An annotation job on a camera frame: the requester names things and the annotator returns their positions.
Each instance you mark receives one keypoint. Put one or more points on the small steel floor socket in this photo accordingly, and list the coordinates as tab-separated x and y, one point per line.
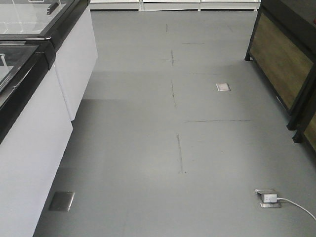
223	87

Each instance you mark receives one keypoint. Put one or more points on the near white chest freezer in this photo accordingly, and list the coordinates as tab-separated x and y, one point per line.
34	131

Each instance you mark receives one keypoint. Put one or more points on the white chest freezer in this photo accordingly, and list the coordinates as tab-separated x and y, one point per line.
34	131
67	26

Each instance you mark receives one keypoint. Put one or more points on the open steel floor socket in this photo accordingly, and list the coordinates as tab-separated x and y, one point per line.
267	191

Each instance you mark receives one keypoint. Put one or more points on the closed steel floor socket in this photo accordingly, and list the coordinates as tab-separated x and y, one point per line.
62	201

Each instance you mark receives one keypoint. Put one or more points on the white supermarket shelving unit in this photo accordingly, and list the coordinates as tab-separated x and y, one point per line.
169	5

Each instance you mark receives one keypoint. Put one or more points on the far white chest freezer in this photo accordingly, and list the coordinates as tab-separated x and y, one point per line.
67	26

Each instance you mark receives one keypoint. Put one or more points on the white power adapter plug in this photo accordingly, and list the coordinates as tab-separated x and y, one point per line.
269	198

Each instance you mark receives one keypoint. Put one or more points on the far wooden display stand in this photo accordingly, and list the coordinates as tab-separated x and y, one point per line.
283	45

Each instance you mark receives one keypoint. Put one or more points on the wooden display stand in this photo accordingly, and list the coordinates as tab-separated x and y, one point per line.
283	45
306	130

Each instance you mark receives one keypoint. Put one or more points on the near wooden display stand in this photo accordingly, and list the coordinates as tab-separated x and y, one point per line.
306	130

